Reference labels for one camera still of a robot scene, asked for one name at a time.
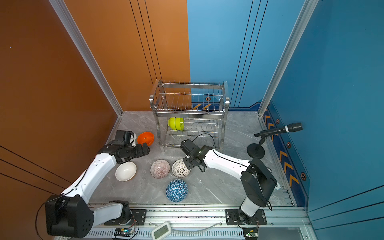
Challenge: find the orange plastic bowl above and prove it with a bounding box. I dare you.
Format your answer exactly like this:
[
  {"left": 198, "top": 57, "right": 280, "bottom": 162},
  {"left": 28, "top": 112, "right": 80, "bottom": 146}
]
[{"left": 137, "top": 132, "right": 155, "bottom": 147}]

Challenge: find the lime green bowl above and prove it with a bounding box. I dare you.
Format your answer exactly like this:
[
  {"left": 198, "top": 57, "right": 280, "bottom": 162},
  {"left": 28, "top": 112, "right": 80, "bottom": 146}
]
[
  {"left": 168, "top": 117, "right": 177, "bottom": 131},
  {"left": 175, "top": 118, "right": 184, "bottom": 131}
]

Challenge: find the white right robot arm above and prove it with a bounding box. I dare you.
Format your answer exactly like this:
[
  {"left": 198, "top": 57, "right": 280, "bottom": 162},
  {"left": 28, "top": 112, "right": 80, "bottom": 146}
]
[{"left": 181, "top": 140, "right": 278, "bottom": 222}]

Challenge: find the circuit board right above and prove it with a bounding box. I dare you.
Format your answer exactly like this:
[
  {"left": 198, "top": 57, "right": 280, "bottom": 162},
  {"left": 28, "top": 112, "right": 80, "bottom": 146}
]
[{"left": 243, "top": 228, "right": 259, "bottom": 240}]

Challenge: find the aluminium corner post left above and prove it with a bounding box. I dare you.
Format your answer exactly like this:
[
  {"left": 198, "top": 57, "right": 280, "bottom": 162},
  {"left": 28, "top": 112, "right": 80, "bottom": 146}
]
[{"left": 49, "top": 0, "right": 123, "bottom": 117}]

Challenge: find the green circuit board left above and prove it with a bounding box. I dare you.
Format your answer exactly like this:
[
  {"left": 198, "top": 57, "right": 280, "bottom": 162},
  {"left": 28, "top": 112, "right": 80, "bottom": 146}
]
[{"left": 114, "top": 228, "right": 136, "bottom": 239}]

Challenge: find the aluminium corner post right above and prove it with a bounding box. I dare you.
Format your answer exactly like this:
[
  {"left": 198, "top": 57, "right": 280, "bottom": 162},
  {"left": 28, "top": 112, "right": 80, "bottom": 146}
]
[{"left": 258, "top": 0, "right": 319, "bottom": 117}]

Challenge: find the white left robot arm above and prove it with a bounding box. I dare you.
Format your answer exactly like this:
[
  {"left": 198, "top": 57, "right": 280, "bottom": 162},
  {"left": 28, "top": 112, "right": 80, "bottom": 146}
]
[{"left": 44, "top": 131, "right": 150, "bottom": 239}]

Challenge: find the white handheld timer device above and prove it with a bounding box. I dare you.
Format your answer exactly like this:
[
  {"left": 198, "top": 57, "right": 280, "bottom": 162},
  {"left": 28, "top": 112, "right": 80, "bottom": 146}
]
[{"left": 151, "top": 222, "right": 172, "bottom": 240}]

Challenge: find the stainless steel dish rack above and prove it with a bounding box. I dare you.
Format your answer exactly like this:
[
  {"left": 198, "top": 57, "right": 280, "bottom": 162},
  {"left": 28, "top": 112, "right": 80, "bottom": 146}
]
[{"left": 149, "top": 79, "right": 230, "bottom": 150}]

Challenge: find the white maroon patterned bowl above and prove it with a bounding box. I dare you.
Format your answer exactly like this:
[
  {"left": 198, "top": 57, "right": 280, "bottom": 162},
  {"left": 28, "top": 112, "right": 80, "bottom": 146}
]
[{"left": 172, "top": 160, "right": 191, "bottom": 178}]

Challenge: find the aluminium corner post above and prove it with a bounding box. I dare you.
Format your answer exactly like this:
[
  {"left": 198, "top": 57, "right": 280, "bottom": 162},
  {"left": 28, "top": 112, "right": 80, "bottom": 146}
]
[
  {"left": 258, "top": 0, "right": 319, "bottom": 117},
  {"left": 49, "top": 0, "right": 123, "bottom": 117}
]

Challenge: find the pink striped ceramic bowl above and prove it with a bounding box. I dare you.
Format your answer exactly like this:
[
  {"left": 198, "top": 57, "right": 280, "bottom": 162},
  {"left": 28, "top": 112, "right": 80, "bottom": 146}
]
[{"left": 150, "top": 160, "right": 171, "bottom": 179}]

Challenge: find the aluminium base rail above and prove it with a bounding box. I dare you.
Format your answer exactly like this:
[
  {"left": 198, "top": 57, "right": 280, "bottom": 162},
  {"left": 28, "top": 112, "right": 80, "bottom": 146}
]
[{"left": 80, "top": 204, "right": 317, "bottom": 240}]

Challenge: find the white bowl orange outside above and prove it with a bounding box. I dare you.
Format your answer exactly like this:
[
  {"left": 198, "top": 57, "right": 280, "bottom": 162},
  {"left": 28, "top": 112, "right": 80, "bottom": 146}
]
[{"left": 115, "top": 162, "right": 137, "bottom": 182}]

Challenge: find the black microphone on stand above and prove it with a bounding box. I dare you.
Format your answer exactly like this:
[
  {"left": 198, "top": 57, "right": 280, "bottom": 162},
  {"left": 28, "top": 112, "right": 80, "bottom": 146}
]
[{"left": 247, "top": 123, "right": 303, "bottom": 159}]

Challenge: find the blue triangle patterned bowl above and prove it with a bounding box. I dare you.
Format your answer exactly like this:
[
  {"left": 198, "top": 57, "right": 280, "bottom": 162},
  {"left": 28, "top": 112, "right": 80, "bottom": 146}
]
[{"left": 166, "top": 179, "right": 188, "bottom": 203}]

